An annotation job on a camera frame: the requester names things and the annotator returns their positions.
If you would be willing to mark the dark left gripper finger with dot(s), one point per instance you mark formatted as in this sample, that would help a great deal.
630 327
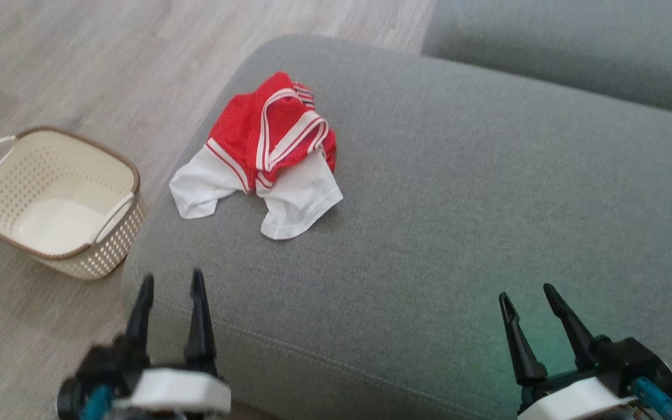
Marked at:
139 326
199 332

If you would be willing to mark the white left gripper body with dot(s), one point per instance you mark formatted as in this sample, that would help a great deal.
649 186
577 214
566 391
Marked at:
178 394

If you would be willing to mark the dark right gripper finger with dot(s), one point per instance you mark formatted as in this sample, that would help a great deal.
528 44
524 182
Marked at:
522 344
572 329

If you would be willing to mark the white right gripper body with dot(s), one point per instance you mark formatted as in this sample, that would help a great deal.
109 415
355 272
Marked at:
575 402

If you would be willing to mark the red and white shirt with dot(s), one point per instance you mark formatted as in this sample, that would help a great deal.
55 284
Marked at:
266 146

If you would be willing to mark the grey sofa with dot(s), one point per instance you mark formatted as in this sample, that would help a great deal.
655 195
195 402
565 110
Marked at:
458 233

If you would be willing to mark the cream perforated laundry basket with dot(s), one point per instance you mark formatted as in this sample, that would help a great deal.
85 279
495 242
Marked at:
50 198

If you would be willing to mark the grey sofa cushion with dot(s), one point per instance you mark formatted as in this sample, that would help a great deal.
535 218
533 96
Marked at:
575 46

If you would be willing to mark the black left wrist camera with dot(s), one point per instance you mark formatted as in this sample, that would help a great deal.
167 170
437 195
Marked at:
100 373

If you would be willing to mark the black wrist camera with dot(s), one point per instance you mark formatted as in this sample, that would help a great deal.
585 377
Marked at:
633 361
100 373

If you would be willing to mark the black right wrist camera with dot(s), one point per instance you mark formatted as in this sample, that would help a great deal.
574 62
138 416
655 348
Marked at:
633 361

